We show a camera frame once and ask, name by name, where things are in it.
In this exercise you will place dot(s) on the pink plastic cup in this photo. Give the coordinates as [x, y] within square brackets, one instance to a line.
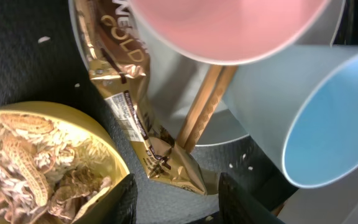
[227, 32]

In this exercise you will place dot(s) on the light blue plastic cup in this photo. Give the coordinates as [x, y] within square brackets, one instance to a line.
[301, 108]

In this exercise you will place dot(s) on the yellow bowl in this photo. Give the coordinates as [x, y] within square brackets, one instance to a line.
[82, 124]

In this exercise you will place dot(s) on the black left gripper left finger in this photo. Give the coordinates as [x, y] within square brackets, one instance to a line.
[122, 202]

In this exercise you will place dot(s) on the round black serving tray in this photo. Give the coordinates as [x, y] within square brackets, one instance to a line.
[39, 61]

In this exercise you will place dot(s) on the rice and peanut food scraps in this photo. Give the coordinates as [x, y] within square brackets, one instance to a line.
[33, 161]

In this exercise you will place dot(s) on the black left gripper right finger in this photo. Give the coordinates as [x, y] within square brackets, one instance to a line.
[237, 206]

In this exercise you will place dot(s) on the wooden chopstick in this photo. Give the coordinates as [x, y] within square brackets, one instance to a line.
[220, 88]
[197, 106]

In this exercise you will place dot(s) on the gold snack wrapper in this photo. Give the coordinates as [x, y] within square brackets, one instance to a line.
[118, 63]

